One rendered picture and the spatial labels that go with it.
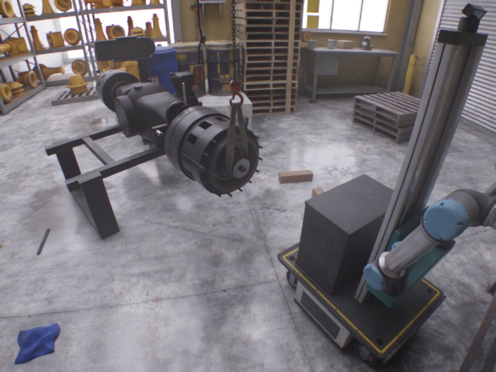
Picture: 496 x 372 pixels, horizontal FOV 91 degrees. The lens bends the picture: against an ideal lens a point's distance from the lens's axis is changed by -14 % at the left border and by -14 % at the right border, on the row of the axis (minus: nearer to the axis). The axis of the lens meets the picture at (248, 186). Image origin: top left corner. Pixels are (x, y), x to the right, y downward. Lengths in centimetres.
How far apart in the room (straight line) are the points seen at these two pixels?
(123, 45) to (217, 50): 154
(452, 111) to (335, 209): 75
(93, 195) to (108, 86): 186
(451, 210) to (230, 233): 204
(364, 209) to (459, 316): 126
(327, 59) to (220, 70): 249
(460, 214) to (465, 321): 170
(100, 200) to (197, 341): 144
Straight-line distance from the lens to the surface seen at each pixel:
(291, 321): 208
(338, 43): 684
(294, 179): 333
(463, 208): 96
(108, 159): 281
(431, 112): 120
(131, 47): 420
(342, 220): 154
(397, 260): 114
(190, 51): 486
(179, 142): 201
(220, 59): 492
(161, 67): 447
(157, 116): 258
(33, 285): 280
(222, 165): 188
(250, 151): 205
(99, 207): 268
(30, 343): 241
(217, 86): 503
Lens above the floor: 180
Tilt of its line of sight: 34 degrees down
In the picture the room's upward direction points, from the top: straight up
